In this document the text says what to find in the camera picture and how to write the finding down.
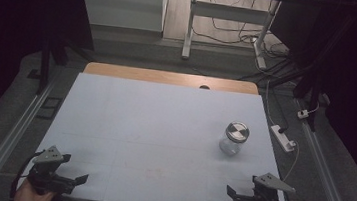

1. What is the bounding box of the white table cover sheet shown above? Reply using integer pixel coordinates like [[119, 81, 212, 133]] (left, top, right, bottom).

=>
[[13, 67, 304, 201]]

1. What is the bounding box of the white desk frame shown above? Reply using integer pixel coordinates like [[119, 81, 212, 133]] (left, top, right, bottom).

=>
[[181, 0, 283, 72]]

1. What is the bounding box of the white power strip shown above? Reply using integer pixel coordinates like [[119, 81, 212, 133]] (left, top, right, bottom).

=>
[[268, 123, 299, 154]]

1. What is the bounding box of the person's left hand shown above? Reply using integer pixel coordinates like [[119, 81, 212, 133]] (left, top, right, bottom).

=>
[[13, 177, 59, 201]]

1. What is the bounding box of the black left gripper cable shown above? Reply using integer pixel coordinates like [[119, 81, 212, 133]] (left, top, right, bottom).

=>
[[8, 150, 42, 201]]

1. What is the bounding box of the black rectangular floor frame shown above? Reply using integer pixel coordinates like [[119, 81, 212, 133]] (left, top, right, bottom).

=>
[[35, 95, 64, 122]]

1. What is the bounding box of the small white adapter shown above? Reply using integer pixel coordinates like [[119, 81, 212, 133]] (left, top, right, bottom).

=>
[[296, 108, 311, 120]]

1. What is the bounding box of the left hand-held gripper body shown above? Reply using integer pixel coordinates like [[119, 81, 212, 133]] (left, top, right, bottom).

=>
[[25, 142, 79, 200]]

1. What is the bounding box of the white wall panel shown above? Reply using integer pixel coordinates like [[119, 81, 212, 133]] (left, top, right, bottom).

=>
[[74, 0, 169, 34]]

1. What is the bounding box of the clear glass jar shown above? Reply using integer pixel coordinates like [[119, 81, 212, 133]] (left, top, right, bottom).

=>
[[217, 131, 245, 158]]

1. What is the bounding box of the aluminium floor rail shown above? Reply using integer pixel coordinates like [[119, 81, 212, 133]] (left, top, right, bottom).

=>
[[0, 70, 60, 201], [285, 98, 357, 201]]

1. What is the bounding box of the black metal stand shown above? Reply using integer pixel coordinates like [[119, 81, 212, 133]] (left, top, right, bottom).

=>
[[25, 24, 89, 100], [288, 59, 326, 133]]

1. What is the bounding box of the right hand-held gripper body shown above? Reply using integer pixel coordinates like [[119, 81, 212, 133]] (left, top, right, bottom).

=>
[[232, 168, 298, 201]]

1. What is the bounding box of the silver metal jar lid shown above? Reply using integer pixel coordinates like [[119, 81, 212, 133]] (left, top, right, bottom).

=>
[[223, 120, 252, 145]]

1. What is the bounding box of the tangle of black floor cables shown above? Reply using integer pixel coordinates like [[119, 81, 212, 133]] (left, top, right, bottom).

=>
[[190, 0, 297, 61]]

